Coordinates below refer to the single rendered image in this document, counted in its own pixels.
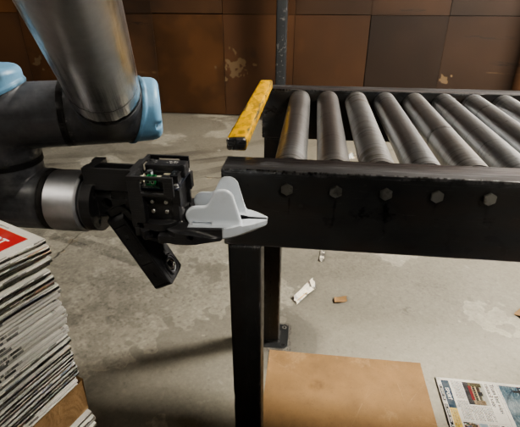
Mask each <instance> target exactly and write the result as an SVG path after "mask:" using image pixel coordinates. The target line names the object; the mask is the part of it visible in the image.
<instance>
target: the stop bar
mask: <svg viewBox="0 0 520 427"><path fill-rule="evenodd" d="M272 88H273V81H272V80H260V82H259V83H258V85H257V88H256V89H255V91H254V92H253V94H252V96H251V98H250V99H249V101H248V103H247V105H246V106H245V108H244V110H243V111H242V113H241V115H240V117H239V119H238V120H237V121H236V123H235V126H234V127H233V128H232V130H231V132H230V134H229V136H228V137H227V140H226V144H227V149H228V150H236V151H245V150H246V148H247V146H248V144H249V141H250V140H251V138H252V134H253V132H254V130H255V128H256V125H257V122H258V120H259V118H260V116H261V113H262V111H263V108H264V106H265V104H266V102H267V100H268V96H269V94H270V92H271V90H272Z"/></svg>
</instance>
